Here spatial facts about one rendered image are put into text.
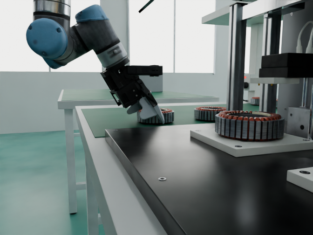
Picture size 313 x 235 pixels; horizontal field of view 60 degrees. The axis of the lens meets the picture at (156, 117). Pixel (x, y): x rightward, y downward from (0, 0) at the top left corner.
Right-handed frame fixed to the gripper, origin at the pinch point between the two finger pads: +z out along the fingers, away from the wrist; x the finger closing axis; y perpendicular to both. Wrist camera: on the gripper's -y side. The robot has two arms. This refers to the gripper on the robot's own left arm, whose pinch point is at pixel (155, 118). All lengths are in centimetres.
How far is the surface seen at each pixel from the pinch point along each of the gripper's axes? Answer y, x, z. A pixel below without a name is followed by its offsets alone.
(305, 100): -16.3, 38.2, 0.4
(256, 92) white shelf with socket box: -70, -38, 35
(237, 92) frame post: -14.9, 21.5, -1.3
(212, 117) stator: -13.4, 7.4, 7.4
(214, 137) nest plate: 4.6, 37.6, -5.3
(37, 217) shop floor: 68, -106, 49
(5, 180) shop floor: 88, -187, 37
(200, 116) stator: -11.5, 4.2, 6.3
